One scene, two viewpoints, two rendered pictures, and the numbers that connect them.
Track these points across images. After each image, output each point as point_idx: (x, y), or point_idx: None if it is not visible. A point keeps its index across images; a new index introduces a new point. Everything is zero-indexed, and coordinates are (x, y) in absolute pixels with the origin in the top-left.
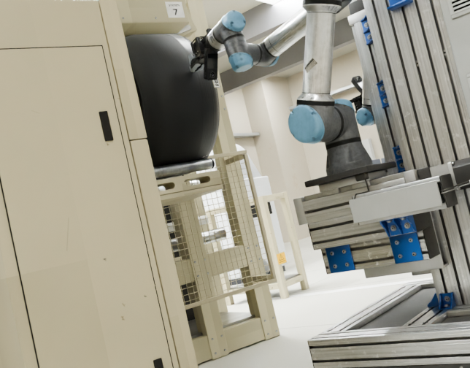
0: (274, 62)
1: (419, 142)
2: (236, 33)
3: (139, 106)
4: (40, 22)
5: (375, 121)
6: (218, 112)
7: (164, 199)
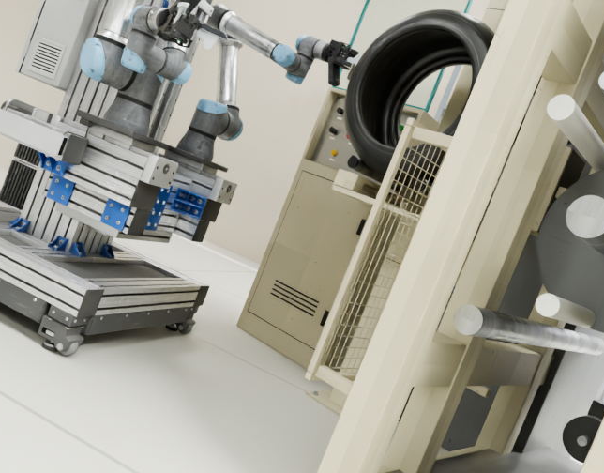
0: (276, 62)
1: None
2: (306, 48)
3: (308, 142)
4: None
5: (175, 103)
6: (345, 104)
7: (368, 205)
